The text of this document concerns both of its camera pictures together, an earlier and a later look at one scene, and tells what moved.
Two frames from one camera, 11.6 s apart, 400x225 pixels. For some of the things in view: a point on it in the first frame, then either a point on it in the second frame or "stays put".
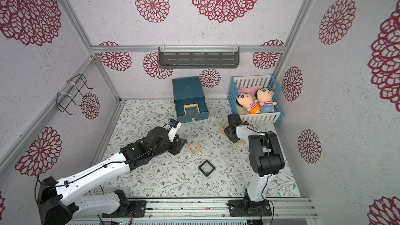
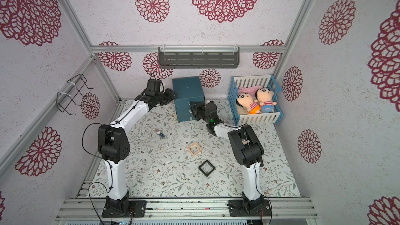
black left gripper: x=177 y=145 → x=171 y=96
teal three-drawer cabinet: x=188 y=90 stays put
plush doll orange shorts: x=246 y=100 stays put
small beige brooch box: x=194 y=148 stays put
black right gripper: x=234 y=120 → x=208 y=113
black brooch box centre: x=207 y=168 stays put
